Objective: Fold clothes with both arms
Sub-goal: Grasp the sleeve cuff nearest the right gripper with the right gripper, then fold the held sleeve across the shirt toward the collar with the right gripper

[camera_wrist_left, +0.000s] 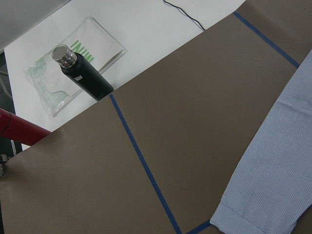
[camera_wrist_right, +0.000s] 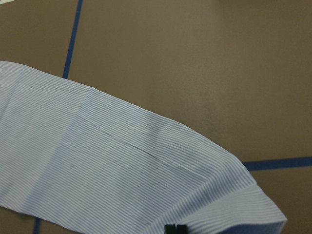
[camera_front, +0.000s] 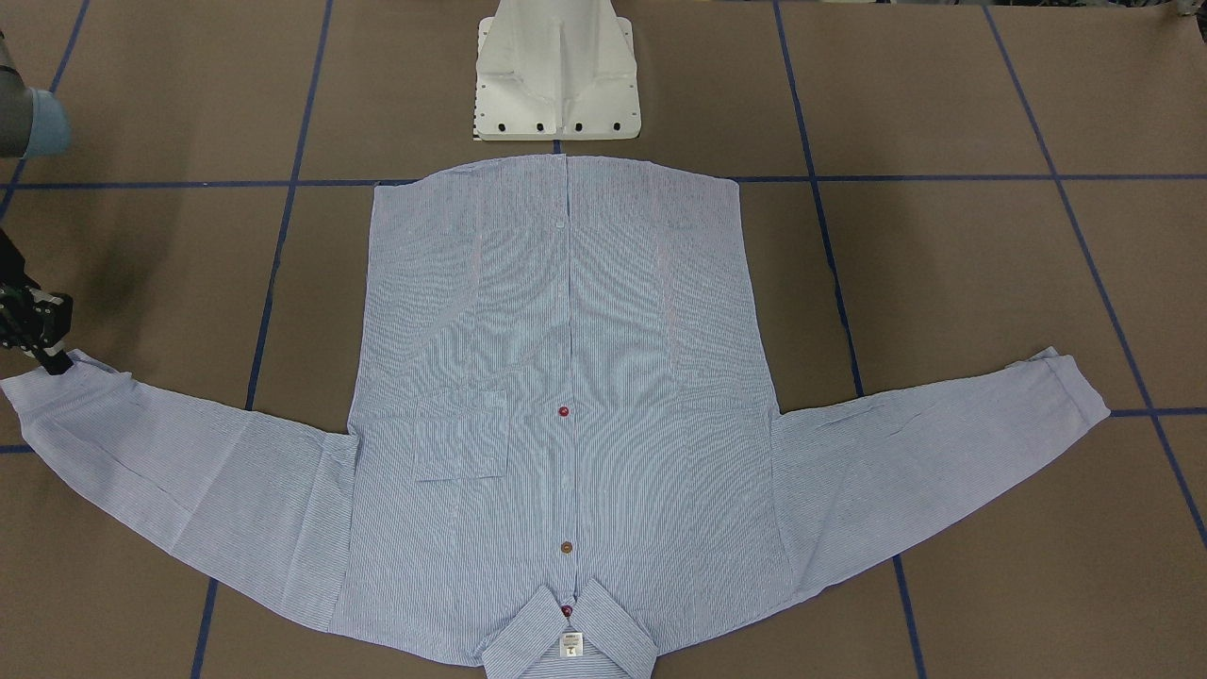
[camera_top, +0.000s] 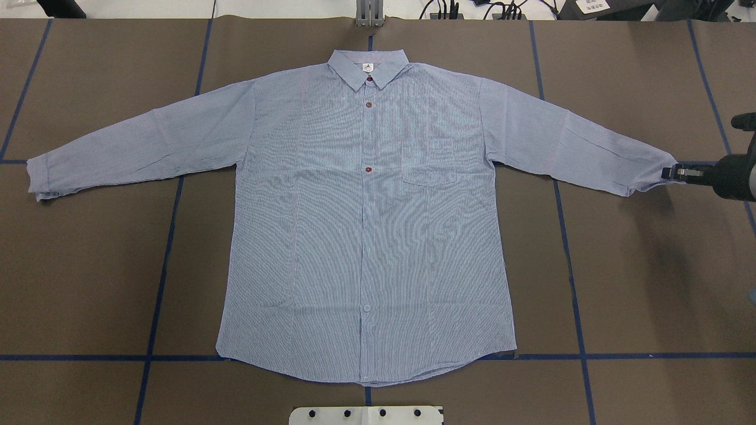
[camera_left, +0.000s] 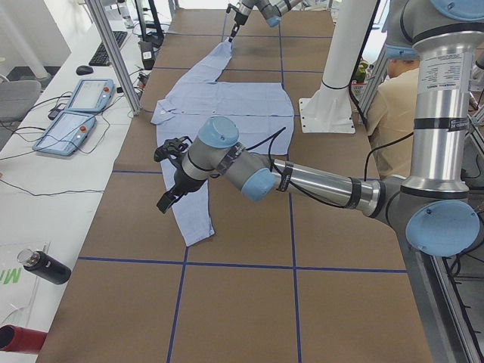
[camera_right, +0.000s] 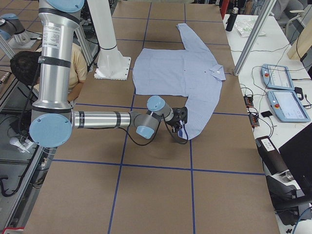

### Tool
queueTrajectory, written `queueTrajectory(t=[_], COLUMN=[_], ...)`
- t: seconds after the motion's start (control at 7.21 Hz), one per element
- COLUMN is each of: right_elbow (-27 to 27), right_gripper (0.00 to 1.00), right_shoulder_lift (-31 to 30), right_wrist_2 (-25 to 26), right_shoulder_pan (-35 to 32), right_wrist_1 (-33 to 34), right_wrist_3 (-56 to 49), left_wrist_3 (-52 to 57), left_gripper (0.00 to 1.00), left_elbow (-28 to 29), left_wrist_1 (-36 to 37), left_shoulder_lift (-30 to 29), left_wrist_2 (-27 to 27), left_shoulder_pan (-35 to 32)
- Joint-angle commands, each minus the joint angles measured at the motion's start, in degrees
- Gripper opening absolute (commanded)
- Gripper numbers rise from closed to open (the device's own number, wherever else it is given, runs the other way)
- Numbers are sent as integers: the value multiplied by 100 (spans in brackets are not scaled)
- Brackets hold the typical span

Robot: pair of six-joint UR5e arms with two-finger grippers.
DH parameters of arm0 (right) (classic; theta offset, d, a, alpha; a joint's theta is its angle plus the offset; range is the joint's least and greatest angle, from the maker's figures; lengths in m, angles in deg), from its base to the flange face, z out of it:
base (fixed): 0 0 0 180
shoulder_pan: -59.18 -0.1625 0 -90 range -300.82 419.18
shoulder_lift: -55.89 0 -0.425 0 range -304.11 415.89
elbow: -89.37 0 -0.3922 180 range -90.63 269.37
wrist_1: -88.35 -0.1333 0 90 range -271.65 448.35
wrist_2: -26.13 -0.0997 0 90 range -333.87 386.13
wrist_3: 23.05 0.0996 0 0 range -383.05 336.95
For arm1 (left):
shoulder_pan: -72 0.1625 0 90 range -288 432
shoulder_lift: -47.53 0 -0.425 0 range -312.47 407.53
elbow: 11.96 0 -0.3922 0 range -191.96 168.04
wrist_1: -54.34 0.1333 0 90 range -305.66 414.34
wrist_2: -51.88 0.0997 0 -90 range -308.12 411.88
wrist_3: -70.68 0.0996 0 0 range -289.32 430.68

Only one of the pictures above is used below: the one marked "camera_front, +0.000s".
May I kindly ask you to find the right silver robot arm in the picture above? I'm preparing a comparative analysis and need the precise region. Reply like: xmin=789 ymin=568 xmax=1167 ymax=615
xmin=1 ymin=36 xmax=74 ymax=375

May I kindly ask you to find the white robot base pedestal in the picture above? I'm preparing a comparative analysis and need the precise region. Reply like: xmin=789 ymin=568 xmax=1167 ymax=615
xmin=471 ymin=1 xmax=642 ymax=141

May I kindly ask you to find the blue striped button shirt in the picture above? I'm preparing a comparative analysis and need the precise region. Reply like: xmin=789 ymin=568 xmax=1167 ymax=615
xmin=2 ymin=156 xmax=1109 ymax=678

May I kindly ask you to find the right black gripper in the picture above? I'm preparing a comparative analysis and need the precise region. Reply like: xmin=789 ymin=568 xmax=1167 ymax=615
xmin=1 ymin=233 xmax=74 ymax=375

